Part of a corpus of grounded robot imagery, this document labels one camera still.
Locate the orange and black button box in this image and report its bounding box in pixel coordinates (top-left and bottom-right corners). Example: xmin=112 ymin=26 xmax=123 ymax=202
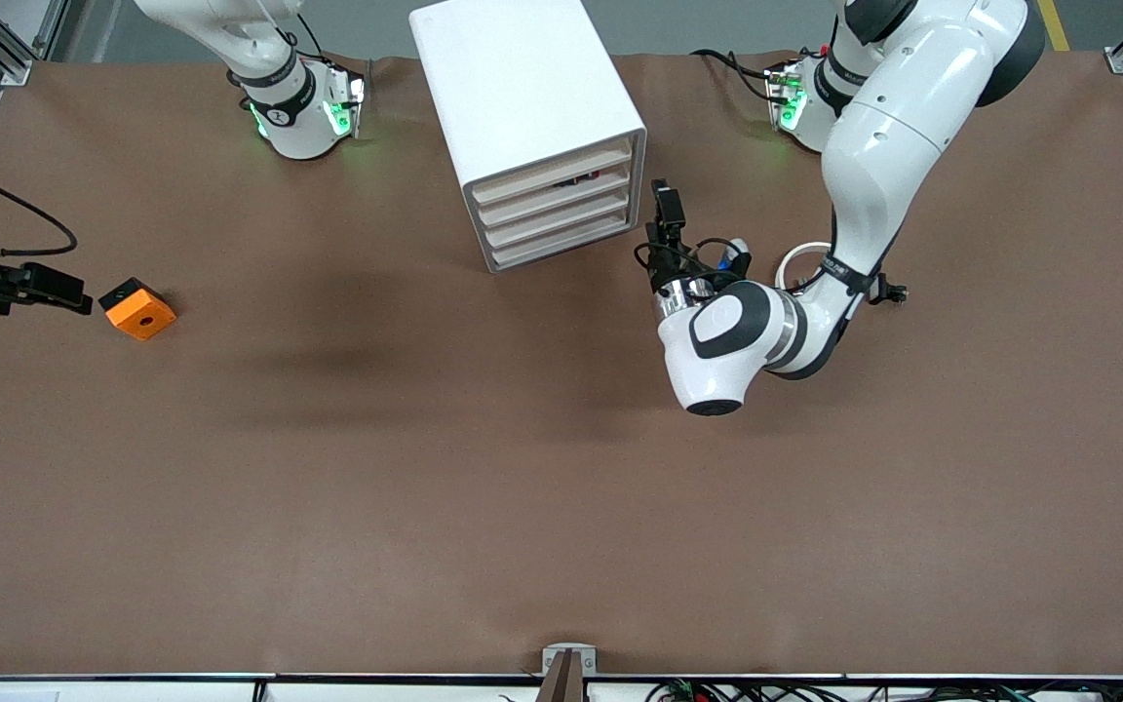
xmin=98 ymin=277 xmax=177 ymax=342

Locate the white curved plastic ring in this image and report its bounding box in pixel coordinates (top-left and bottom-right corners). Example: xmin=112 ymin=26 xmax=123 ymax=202
xmin=776 ymin=241 xmax=833 ymax=293

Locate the grey metal bracket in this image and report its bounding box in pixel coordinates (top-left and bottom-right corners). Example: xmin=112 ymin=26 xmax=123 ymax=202
xmin=542 ymin=643 xmax=598 ymax=676

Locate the black arm base cable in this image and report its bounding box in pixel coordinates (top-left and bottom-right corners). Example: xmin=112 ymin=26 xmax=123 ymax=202
xmin=690 ymin=47 xmax=779 ymax=103

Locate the brown wooden post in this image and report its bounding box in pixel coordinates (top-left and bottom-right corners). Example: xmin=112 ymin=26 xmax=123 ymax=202
xmin=534 ymin=649 xmax=586 ymax=702

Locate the brown table cover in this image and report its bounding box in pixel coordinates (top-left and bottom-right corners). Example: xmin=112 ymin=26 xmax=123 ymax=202
xmin=0 ymin=49 xmax=1123 ymax=679

